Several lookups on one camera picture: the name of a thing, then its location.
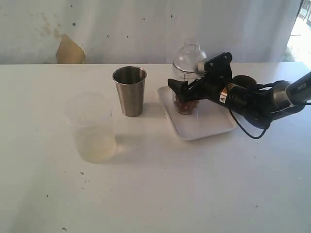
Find clear plastic dome lid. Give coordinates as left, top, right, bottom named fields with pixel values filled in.
left=173, top=37, right=207, bottom=73

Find white rectangular tray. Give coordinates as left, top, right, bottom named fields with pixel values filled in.
left=157, top=86, right=238, bottom=141

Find stainless steel cup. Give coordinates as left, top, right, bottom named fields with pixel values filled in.
left=112, top=66, right=147, bottom=117

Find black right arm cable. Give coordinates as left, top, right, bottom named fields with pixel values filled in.
left=228, top=109, right=272, bottom=140

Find brown food pieces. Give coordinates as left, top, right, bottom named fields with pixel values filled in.
left=173, top=99, right=199, bottom=115

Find brown wooden cup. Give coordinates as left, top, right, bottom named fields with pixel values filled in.
left=233, top=75, right=257, bottom=88

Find clear plastic shaker cup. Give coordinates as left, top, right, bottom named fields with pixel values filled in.
left=171, top=67, right=207, bottom=115

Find translucent plastic pot container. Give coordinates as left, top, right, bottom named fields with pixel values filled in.
left=64, top=92, right=117, bottom=164

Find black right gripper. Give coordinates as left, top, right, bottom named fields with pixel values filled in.
left=168, top=70, right=233, bottom=103

